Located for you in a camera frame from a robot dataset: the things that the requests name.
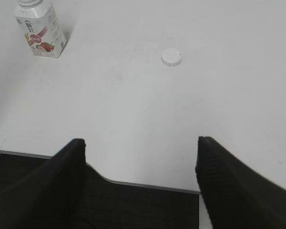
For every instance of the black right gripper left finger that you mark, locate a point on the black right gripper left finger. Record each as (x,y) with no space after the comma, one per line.
(48,197)

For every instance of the white plastic bottle cap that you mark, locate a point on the white plastic bottle cap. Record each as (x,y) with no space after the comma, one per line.
(171,57)

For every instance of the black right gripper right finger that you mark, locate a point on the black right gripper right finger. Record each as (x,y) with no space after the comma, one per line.
(235,196)

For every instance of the white yili yogurt bottle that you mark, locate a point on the white yili yogurt bottle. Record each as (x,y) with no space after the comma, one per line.
(39,23)

